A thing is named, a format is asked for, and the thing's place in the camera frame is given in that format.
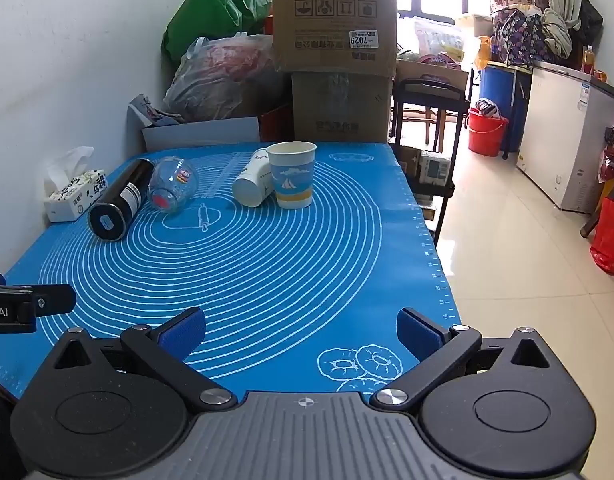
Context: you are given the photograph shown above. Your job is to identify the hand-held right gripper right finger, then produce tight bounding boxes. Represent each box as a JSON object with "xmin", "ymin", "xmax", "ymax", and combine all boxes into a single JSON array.
[{"xmin": 369, "ymin": 307, "xmax": 564, "ymax": 411}]

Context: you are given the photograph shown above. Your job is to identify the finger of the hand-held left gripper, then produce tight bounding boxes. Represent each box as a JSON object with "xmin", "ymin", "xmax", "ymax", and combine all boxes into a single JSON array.
[{"xmin": 31, "ymin": 283, "xmax": 78, "ymax": 317}]

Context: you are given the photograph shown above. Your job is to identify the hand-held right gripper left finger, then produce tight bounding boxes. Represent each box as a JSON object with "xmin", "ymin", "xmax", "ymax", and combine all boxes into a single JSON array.
[{"xmin": 46, "ymin": 307, "xmax": 239, "ymax": 414}]

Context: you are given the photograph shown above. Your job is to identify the blue sailboat paper cup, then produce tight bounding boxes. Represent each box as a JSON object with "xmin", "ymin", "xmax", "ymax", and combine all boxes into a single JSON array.
[{"xmin": 265, "ymin": 140, "xmax": 319, "ymax": 210}]

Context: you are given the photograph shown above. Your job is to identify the clear glass cup red print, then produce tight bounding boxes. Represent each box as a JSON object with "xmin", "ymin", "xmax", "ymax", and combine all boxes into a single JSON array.
[{"xmin": 147, "ymin": 155, "xmax": 200, "ymax": 215}]

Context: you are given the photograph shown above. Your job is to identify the white paper cup lying down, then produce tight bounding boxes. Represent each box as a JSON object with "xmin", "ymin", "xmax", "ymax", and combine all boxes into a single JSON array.
[{"xmin": 231, "ymin": 148, "xmax": 276, "ymax": 208}]

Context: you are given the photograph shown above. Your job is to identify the white tissue pack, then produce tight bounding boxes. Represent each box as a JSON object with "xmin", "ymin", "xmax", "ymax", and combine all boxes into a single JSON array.
[{"xmin": 42, "ymin": 146, "xmax": 110, "ymax": 224}]

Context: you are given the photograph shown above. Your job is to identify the black thermos bottle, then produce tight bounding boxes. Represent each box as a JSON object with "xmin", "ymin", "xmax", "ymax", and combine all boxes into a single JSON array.
[{"xmin": 87, "ymin": 158, "xmax": 156, "ymax": 241}]

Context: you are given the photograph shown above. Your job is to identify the blue silicone baking mat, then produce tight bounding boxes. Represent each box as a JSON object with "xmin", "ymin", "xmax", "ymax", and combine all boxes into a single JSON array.
[{"xmin": 0, "ymin": 140, "xmax": 463, "ymax": 402}]

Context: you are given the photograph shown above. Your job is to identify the black metal cart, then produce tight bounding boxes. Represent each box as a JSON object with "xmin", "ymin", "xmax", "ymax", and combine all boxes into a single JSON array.
[{"xmin": 388, "ymin": 78, "xmax": 466, "ymax": 249}]

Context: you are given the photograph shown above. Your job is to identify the small white carton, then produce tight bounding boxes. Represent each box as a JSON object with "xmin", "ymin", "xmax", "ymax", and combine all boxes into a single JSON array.
[{"xmin": 419, "ymin": 149, "xmax": 454, "ymax": 186}]

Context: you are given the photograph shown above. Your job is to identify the small brown carton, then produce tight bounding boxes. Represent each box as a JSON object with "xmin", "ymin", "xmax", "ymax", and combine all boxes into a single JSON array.
[{"xmin": 394, "ymin": 144, "xmax": 423, "ymax": 177}]

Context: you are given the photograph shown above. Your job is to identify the flat white cardboard box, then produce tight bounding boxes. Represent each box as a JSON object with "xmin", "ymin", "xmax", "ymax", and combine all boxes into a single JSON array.
[{"xmin": 140, "ymin": 115, "xmax": 262, "ymax": 153}]

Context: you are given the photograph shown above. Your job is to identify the red plastic bucket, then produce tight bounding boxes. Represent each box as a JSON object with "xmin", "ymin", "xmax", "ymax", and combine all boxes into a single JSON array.
[{"xmin": 466, "ymin": 107, "xmax": 509, "ymax": 157}]

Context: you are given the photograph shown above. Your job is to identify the red shopping bag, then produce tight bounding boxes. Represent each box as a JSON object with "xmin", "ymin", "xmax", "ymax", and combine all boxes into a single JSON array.
[{"xmin": 589, "ymin": 195, "xmax": 614, "ymax": 279}]

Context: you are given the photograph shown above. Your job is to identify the red box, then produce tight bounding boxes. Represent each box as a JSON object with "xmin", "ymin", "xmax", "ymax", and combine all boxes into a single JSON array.
[{"xmin": 258, "ymin": 102, "xmax": 294, "ymax": 144}]

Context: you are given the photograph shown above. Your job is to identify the taped brown cardboard box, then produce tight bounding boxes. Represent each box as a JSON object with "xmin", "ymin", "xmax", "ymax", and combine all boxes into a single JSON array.
[{"xmin": 290, "ymin": 70, "xmax": 394, "ymax": 144}]

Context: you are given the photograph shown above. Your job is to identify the white chest freezer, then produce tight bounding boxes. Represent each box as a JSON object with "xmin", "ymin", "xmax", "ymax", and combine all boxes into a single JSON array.
[{"xmin": 516, "ymin": 61, "xmax": 614, "ymax": 214}]

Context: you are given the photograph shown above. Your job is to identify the blue plastic barrel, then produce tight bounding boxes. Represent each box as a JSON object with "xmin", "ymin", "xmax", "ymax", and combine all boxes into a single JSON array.
[{"xmin": 479, "ymin": 65, "xmax": 531, "ymax": 149}]

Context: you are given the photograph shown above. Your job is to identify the open cardboard box purple print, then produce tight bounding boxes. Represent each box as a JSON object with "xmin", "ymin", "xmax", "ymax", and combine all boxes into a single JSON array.
[{"xmin": 395, "ymin": 54, "xmax": 471, "ymax": 93}]

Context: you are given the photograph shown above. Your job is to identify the clear plastic bag red contents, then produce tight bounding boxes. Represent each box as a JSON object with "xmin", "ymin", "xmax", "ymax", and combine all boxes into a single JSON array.
[{"xmin": 161, "ymin": 31, "xmax": 289, "ymax": 124}]

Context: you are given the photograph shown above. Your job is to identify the clear bag of packets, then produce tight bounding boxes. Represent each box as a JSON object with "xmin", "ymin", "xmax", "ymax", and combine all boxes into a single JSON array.
[{"xmin": 411, "ymin": 15, "xmax": 466, "ymax": 69}]

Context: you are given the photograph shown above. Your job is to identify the dark floral bag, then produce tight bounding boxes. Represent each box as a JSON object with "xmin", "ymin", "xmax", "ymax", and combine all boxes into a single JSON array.
[{"xmin": 490, "ymin": 9, "xmax": 558, "ymax": 67}]

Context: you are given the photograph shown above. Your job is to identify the green plastic bag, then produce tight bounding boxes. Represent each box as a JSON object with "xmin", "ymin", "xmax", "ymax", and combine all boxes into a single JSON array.
[{"xmin": 160, "ymin": 0, "xmax": 274, "ymax": 69}]

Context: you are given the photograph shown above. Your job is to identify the large brown cardboard box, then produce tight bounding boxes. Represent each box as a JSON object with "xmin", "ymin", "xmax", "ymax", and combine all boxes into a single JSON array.
[{"xmin": 270, "ymin": 0, "xmax": 399, "ymax": 75}]

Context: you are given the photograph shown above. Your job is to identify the grey white cloth bundle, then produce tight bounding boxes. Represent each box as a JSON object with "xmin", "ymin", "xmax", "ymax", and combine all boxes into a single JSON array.
[{"xmin": 540, "ymin": 7, "xmax": 573, "ymax": 60}]

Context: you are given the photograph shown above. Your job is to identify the black bag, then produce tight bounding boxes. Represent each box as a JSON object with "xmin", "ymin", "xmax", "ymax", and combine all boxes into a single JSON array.
[{"xmin": 576, "ymin": 0, "xmax": 604, "ymax": 47}]

